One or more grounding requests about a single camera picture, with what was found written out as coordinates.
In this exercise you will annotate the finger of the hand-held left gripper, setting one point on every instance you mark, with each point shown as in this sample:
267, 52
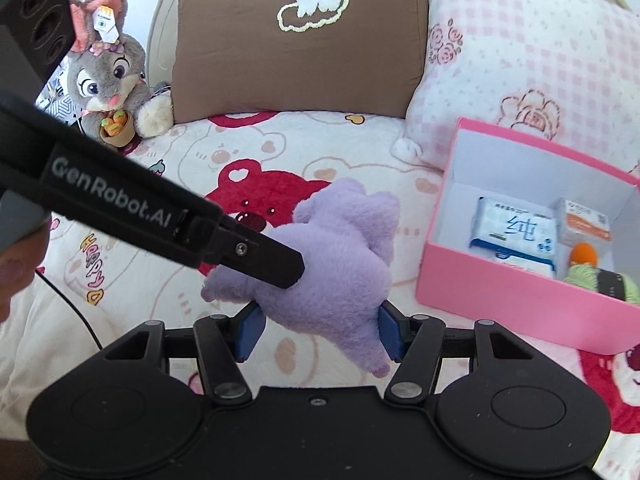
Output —
265, 257

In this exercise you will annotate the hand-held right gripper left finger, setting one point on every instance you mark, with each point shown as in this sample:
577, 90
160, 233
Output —
250, 334

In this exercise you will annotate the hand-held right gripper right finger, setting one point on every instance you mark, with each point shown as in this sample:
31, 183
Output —
391, 334

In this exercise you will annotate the purple plush toy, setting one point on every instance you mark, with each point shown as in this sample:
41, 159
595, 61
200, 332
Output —
330, 270

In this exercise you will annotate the pink cardboard box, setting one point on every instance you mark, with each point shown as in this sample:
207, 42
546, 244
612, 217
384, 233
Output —
475, 280

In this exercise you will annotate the small white tissue pack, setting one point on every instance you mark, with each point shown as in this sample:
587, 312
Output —
530, 265

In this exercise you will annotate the blue wet wipes pack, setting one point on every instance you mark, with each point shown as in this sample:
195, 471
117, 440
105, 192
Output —
510, 225

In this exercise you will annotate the green yarn ball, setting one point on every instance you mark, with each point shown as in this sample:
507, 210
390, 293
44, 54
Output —
580, 277

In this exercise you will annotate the orange makeup sponge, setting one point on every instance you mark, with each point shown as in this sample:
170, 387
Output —
584, 254

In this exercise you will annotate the orange label floss box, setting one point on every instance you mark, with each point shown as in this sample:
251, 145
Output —
585, 227

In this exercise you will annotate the person's left hand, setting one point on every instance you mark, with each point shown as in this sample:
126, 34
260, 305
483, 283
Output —
17, 275

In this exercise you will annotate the black white patterned bag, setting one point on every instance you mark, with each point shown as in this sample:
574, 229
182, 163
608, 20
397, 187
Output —
55, 105

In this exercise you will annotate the bear printed blanket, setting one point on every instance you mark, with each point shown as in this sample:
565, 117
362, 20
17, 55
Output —
150, 300

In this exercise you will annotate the grey rabbit plush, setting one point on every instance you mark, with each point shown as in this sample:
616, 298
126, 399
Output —
107, 80

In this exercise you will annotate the white hang tag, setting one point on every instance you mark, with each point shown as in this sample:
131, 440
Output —
105, 22

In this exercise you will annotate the white fluffy pompom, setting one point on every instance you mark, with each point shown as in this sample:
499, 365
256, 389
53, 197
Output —
407, 149

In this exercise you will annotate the brown pillow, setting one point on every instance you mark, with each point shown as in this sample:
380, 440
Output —
300, 70

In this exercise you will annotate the pink checked pillow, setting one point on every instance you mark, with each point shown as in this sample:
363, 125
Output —
525, 50

